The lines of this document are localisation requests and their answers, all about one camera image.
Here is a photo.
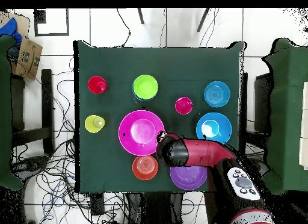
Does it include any black power strip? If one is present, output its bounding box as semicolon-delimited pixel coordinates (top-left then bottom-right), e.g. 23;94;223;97
90;193;105;216

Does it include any blue cloth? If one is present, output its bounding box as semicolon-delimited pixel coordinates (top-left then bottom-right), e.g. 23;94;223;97
0;17;23;46

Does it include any white box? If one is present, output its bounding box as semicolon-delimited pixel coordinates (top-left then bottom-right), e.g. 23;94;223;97
298;81;308;170

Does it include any black chair frame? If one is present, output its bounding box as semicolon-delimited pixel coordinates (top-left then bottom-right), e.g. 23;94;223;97
10;69;55;155

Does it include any yellow cup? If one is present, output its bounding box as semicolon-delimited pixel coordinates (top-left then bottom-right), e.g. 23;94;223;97
84;114;106;134

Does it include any purple bowl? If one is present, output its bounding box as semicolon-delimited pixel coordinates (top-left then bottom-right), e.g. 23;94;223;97
170;164;208;191

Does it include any small blue bowl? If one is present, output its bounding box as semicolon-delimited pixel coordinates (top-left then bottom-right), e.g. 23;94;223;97
203;81;231;108
131;81;159;102

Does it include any green bowl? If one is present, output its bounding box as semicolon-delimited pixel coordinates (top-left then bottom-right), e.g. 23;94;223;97
132;74;159;100

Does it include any black hanging cable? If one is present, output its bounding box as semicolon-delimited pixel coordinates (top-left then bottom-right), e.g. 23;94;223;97
117;8;132;48

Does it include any green cloth on side table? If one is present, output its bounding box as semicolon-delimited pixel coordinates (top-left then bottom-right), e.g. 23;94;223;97
262;38;308;195
0;34;23;191

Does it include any tangle of floor cables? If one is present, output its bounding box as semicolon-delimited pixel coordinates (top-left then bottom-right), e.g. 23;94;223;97
11;57;140;224

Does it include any dark green tablecloth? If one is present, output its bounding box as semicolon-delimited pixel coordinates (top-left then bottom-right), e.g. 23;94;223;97
73;40;247;194

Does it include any black monitor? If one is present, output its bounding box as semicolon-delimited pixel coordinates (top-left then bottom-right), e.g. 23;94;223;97
254;73;274;133

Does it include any orange bowl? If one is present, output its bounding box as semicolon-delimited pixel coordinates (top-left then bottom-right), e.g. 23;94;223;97
132;155;159;181

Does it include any large pink bowl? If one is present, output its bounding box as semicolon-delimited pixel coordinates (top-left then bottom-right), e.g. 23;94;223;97
118;110;165;157

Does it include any red cup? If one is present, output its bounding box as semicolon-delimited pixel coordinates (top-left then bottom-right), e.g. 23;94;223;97
87;75;108;95

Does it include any large blue bowl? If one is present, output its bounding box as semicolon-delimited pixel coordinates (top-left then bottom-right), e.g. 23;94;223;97
196;112;232;145

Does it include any cardboard box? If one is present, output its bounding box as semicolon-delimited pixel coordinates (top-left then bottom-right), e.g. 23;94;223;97
0;11;43;80

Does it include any dark grey stand base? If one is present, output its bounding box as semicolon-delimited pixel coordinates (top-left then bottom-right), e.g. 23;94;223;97
250;157;270;178
10;155;50;180

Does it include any crimson cup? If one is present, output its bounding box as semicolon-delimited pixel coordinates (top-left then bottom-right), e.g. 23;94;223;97
174;96;194;115

